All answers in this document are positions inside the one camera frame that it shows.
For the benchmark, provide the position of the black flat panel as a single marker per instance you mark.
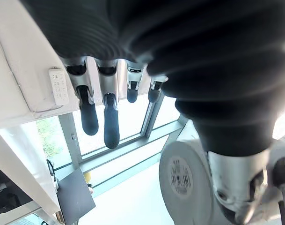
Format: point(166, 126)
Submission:
point(74, 199)

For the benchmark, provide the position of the silver robot leg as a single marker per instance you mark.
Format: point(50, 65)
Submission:
point(179, 164)

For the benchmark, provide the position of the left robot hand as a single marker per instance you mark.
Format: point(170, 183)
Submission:
point(179, 47)

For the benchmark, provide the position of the small yellow object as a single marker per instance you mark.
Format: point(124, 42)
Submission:
point(87, 176)

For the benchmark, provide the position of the grey window frame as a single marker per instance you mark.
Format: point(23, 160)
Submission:
point(69, 140)

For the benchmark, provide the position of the white shelf unit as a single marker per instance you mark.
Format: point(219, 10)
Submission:
point(20, 168)

